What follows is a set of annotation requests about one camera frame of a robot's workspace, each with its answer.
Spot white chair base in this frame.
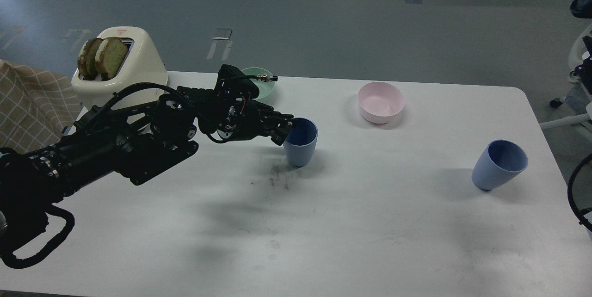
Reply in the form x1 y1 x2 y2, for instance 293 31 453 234
539 25 592 132

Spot cream toaster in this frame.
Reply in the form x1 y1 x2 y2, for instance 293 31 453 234
71 26 168 110

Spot bread slice back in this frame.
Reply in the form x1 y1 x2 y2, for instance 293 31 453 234
77 37 103 80

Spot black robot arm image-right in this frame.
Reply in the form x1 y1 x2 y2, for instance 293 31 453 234
567 0 592 235

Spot beige checkered cloth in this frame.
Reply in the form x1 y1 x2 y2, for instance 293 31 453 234
0 60 82 154

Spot bread slice front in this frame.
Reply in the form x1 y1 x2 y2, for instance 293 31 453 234
94 37 128 81

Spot pink bowl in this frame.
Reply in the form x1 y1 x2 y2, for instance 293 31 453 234
357 82 406 124

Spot black Robotiq gripper image-left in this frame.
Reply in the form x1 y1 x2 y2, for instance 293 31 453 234
198 64 295 146

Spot bread slice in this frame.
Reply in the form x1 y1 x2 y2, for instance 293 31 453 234
77 37 103 80
94 37 128 81

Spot green bowl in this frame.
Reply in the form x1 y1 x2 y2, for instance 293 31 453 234
241 67 276 103

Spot blue cup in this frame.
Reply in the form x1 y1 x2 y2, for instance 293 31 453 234
471 139 529 191
283 118 319 167

